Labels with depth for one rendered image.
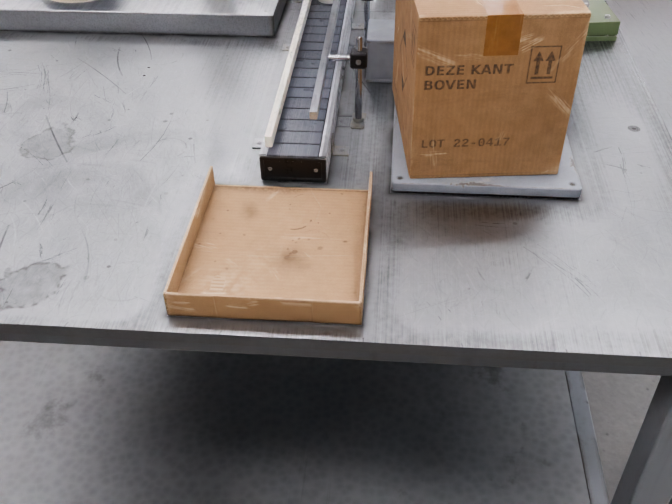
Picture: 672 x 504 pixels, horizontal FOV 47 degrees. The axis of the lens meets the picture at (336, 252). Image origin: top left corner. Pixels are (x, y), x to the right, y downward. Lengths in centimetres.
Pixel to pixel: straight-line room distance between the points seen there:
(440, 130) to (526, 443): 76
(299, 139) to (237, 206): 16
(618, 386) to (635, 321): 107
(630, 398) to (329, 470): 87
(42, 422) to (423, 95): 110
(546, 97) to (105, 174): 72
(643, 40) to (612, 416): 90
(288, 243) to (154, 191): 27
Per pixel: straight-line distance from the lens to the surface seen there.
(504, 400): 174
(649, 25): 191
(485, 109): 119
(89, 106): 156
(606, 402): 209
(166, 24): 180
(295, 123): 132
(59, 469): 171
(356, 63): 135
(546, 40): 116
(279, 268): 109
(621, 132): 147
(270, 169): 126
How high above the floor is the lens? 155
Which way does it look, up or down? 40 degrees down
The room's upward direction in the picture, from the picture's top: 1 degrees counter-clockwise
